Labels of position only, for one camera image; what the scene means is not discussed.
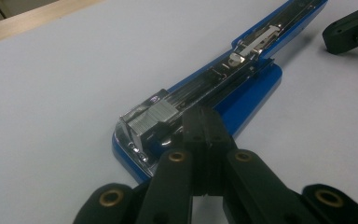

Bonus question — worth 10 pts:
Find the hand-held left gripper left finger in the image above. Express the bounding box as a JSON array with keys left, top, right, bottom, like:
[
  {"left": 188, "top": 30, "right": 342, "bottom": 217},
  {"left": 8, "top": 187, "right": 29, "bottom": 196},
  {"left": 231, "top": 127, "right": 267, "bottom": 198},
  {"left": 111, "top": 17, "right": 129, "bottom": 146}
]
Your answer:
[{"left": 181, "top": 105, "right": 209, "bottom": 198}]

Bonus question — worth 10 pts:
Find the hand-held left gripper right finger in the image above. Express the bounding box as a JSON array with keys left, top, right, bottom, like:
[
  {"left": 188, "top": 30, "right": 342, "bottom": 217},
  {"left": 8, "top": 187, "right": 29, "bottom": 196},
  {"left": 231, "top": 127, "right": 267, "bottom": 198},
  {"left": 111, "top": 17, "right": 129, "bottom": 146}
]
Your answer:
[{"left": 205, "top": 106, "right": 239, "bottom": 198}]

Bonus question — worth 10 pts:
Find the blue stapler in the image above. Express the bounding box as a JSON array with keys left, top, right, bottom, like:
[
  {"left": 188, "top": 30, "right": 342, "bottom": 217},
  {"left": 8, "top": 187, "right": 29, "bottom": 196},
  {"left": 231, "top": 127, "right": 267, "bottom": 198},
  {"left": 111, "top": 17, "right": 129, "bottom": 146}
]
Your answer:
[{"left": 111, "top": 0, "right": 329, "bottom": 185}]

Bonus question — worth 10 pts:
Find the white table sheet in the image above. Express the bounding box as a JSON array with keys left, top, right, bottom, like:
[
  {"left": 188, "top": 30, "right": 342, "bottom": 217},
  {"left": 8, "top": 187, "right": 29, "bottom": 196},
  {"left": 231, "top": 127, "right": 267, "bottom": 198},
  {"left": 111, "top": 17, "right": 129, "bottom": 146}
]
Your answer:
[{"left": 0, "top": 0, "right": 358, "bottom": 224}]

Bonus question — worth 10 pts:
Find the wooden table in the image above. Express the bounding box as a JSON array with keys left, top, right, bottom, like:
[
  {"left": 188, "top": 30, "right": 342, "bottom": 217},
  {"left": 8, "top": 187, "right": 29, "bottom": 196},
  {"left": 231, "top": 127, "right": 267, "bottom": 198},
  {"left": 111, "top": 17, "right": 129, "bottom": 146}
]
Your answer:
[{"left": 0, "top": 0, "right": 106, "bottom": 49}]

